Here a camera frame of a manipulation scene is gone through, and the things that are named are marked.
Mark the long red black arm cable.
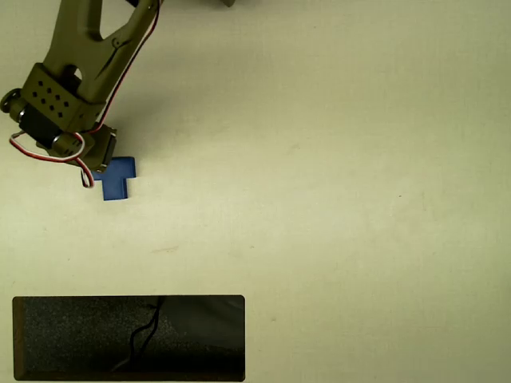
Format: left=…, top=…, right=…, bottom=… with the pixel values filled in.
left=93, top=0, right=161, bottom=135

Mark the blue T-shaped block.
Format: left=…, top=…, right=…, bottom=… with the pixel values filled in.
left=92, top=156, right=138, bottom=202

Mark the red white looped servo cable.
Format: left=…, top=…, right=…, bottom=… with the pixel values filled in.
left=9, top=130, right=97, bottom=189

